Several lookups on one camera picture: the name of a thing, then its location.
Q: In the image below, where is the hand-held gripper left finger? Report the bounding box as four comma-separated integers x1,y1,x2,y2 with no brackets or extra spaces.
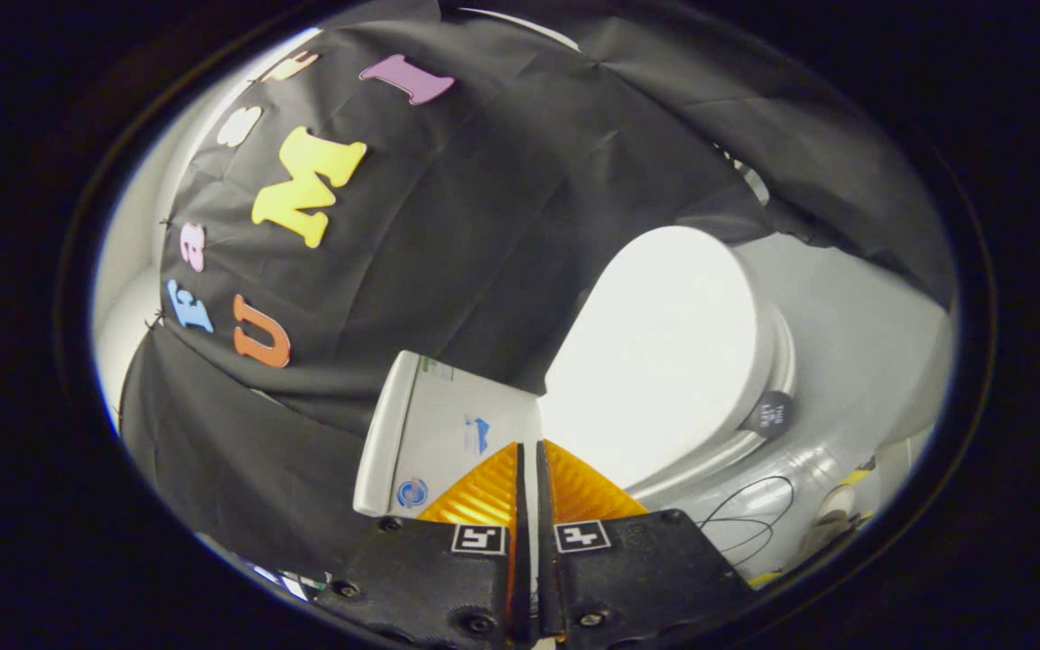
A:
317,441,533,646

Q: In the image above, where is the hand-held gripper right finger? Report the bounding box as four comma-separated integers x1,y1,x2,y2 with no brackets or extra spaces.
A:
535,439,756,646

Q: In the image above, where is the white toilet lid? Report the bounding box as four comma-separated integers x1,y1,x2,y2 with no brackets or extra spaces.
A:
538,226,778,490

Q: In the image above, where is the round dark lid knob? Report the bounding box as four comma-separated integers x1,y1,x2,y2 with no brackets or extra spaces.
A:
752,390,795,441

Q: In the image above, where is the white toilet seat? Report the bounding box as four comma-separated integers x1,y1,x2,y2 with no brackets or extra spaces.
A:
627,298,799,506

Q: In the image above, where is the black backdrop cloth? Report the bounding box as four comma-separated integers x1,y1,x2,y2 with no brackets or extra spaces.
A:
118,0,959,579

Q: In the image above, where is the thin black cable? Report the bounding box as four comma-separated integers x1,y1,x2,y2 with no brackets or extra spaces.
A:
696,475,797,570

